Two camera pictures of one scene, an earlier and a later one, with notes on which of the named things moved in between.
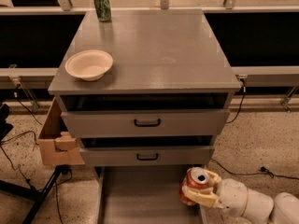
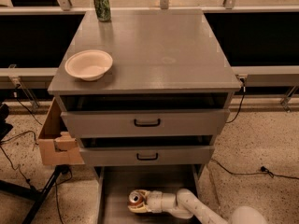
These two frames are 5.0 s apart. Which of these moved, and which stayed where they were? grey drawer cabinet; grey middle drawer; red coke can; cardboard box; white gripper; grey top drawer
Moved: white gripper; red coke can
Stayed: grey top drawer; cardboard box; grey middle drawer; grey drawer cabinet
